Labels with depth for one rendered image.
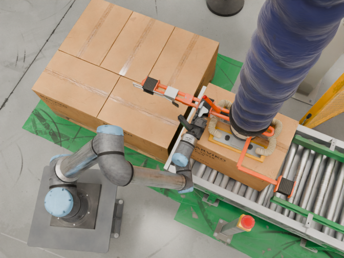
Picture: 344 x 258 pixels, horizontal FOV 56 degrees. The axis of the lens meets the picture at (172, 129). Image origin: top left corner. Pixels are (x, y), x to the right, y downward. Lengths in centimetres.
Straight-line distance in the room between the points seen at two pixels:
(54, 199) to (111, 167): 60
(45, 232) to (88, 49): 145
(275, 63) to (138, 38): 182
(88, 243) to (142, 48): 154
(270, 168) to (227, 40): 181
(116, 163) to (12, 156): 200
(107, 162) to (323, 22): 93
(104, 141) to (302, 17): 89
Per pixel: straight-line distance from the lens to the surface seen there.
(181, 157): 171
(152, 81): 191
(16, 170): 322
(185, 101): 185
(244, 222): 177
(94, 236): 210
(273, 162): 195
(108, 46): 278
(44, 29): 380
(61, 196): 187
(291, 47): 102
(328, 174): 248
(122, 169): 138
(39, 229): 221
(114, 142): 139
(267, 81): 120
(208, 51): 268
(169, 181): 165
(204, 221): 278
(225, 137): 189
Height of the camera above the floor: 277
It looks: 70 degrees down
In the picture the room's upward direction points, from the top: 6 degrees counter-clockwise
